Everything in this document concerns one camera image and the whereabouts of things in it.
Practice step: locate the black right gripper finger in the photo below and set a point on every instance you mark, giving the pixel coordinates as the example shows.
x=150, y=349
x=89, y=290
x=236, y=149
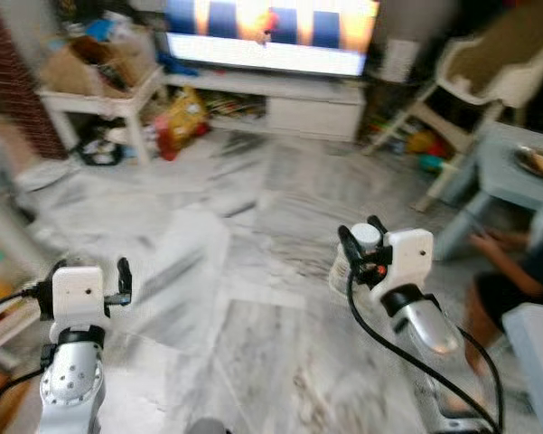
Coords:
x=378, y=223
x=348, y=244

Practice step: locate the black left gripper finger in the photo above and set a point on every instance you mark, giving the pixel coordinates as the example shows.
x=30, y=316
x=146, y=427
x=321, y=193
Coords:
x=59, y=265
x=125, y=276

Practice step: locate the white capped bottle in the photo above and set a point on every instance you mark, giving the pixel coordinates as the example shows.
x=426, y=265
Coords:
x=366, y=235

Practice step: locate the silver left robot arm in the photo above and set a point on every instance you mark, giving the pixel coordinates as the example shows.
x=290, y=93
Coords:
x=72, y=380

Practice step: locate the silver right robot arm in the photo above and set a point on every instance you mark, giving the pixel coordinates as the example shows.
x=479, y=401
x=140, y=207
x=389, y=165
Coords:
x=429, y=330

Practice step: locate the child in dark shirt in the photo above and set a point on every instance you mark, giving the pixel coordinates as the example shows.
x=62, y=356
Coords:
x=515, y=289

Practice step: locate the pale blue plastic stool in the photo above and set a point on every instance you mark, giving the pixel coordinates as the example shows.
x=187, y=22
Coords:
x=535, y=371

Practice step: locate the yellow red toy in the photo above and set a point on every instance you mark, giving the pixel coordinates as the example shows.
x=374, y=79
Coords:
x=420, y=142

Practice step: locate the plate with food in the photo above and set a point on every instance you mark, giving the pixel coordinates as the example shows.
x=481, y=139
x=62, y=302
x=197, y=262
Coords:
x=538, y=163

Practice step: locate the black and white object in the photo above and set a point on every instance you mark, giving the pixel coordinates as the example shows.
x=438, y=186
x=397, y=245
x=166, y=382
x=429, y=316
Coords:
x=99, y=149

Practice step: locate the white television stand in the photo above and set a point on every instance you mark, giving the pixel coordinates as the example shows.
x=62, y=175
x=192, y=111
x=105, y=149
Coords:
x=307, y=108

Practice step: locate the grey blue small table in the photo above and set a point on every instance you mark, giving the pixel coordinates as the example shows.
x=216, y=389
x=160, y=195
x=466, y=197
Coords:
x=501, y=163

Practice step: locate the red packet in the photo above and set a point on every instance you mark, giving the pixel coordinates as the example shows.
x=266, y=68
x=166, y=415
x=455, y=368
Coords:
x=165, y=136

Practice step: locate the white ribbed appliance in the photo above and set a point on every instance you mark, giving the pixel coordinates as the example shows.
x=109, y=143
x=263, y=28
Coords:
x=397, y=61

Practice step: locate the small white table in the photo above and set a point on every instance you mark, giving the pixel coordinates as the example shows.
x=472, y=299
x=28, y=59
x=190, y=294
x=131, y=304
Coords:
x=108, y=104

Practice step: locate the yellow packet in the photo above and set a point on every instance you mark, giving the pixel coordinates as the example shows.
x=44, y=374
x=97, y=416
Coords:
x=188, y=117

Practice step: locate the grey robot leg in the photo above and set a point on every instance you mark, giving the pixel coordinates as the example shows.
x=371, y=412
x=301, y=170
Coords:
x=206, y=427

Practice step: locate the brown paper bag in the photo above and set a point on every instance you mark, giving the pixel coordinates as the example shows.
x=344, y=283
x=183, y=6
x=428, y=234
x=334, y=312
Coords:
x=81, y=68

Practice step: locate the red mesh grid panel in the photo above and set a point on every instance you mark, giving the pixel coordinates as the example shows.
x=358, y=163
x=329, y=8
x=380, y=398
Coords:
x=9, y=72

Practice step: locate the white wooden high chair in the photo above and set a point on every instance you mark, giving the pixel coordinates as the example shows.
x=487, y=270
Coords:
x=497, y=63

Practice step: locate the flat screen television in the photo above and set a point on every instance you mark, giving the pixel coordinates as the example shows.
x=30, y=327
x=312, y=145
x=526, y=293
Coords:
x=271, y=36

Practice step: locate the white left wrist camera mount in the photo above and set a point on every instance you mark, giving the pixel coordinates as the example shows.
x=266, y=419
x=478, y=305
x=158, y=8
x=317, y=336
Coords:
x=77, y=294

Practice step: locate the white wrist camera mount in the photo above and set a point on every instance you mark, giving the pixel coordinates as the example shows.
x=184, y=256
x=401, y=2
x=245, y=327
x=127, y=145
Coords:
x=77, y=294
x=411, y=258

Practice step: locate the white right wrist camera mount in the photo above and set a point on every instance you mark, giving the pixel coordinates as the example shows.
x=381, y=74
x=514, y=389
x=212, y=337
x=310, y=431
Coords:
x=411, y=258

